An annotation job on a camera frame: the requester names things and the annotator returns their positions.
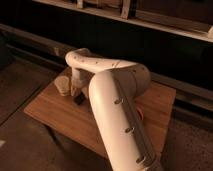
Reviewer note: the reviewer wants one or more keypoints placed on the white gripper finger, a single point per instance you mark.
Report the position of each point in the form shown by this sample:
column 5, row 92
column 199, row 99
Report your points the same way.
column 72, row 91
column 85, row 92

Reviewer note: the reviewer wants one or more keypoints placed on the dark eraser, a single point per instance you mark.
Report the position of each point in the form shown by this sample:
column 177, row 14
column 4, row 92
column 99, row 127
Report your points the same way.
column 79, row 99

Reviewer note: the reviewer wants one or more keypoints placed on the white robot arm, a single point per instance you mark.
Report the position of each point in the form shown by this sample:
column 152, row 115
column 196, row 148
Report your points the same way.
column 113, row 86

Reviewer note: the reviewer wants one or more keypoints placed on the wooden shelf ledge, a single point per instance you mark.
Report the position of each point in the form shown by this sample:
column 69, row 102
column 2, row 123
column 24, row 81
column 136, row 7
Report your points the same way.
column 178, row 26

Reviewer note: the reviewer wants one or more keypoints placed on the wooden table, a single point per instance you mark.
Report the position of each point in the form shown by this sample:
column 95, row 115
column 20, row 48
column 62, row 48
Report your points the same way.
column 77, row 122

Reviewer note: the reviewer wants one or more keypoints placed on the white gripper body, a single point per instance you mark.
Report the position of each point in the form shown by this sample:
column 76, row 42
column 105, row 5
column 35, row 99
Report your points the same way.
column 80, row 78

